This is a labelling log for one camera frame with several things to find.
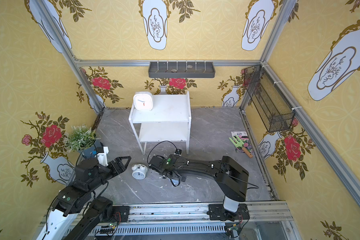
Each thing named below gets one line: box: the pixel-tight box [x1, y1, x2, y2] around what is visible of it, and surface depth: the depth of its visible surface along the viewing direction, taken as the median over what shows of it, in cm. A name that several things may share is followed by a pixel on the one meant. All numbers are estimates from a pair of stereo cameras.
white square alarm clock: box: [133, 91, 153, 111], surface depth 73 cm
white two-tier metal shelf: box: [128, 91, 192, 155], surface depth 78 cm
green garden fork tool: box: [229, 135, 253, 159], surface depth 102 cm
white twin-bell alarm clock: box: [131, 164, 148, 180], surface depth 83 cm
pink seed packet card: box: [231, 131, 255, 153], surface depth 105 cm
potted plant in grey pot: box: [63, 124, 101, 159], surface depth 85 cm
